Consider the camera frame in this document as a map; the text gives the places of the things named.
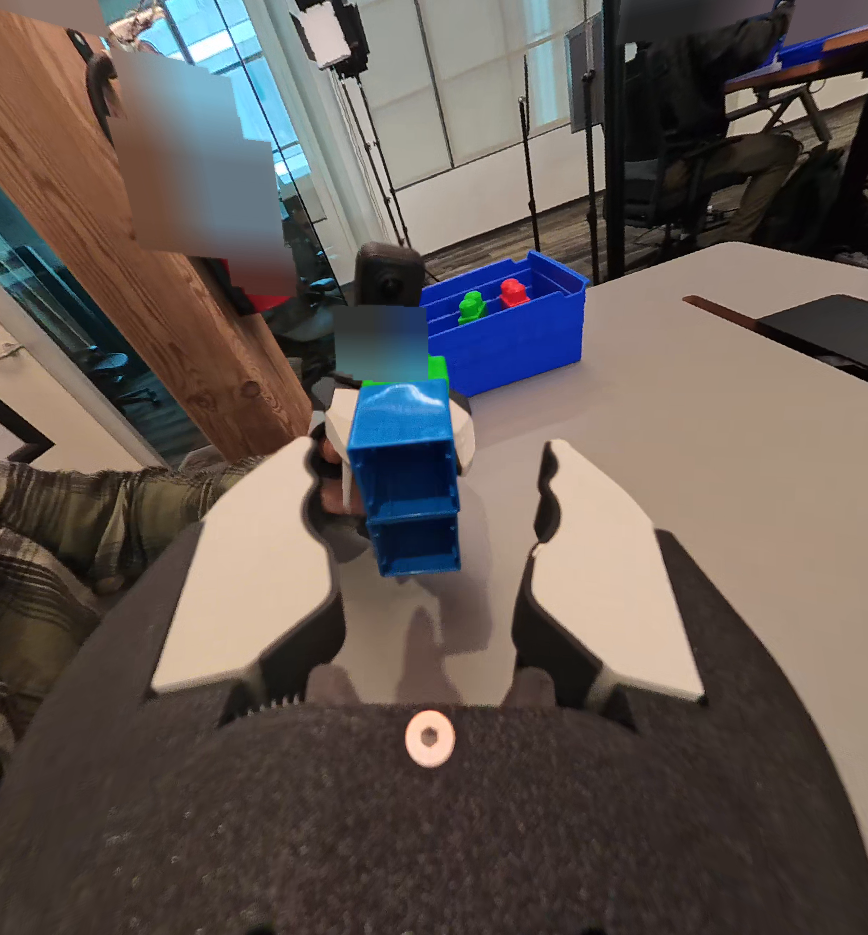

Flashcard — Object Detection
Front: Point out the person's left hand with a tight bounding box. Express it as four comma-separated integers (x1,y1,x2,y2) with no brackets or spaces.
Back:
308,430,372,565

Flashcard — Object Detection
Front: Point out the studio light panel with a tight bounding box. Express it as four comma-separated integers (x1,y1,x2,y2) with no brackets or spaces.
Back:
291,0,414,251

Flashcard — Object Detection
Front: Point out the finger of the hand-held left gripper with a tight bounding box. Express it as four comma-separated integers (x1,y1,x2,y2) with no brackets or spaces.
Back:
448,399,477,477
323,387,359,514

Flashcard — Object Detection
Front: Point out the person's left forearm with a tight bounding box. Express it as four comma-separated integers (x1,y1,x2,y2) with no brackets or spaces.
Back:
0,451,263,589

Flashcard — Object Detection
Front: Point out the blue mega block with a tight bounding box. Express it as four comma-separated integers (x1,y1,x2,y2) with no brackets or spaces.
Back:
346,380,459,516
366,507,463,579

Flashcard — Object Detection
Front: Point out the black table cable flap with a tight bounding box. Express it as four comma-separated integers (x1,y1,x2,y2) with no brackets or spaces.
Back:
758,294,868,400

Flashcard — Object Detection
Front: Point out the person's plaid shirt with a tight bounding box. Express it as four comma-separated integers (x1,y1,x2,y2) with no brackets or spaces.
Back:
0,511,117,764

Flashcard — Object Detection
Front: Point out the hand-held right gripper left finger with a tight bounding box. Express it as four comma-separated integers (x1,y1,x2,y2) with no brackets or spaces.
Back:
150,437,347,707

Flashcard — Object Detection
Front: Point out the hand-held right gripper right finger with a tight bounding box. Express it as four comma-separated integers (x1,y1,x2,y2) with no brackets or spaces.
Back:
513,440,705,714

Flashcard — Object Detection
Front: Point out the black light stand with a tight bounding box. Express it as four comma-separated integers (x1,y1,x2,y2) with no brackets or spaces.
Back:
565,18,605,286
517,55,546,255

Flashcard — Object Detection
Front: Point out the black office chair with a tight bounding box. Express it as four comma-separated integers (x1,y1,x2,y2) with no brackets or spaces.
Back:
280,205,349,346

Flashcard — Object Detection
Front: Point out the black backpack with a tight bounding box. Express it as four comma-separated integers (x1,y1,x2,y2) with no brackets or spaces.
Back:
757,146,849,251

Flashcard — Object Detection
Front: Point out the wood top office desk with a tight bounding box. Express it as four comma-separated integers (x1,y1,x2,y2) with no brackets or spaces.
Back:
724,18,868,224

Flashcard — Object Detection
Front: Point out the blue plastic bin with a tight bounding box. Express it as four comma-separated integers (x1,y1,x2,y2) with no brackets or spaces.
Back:
776,37,845,71
419,250,590,400

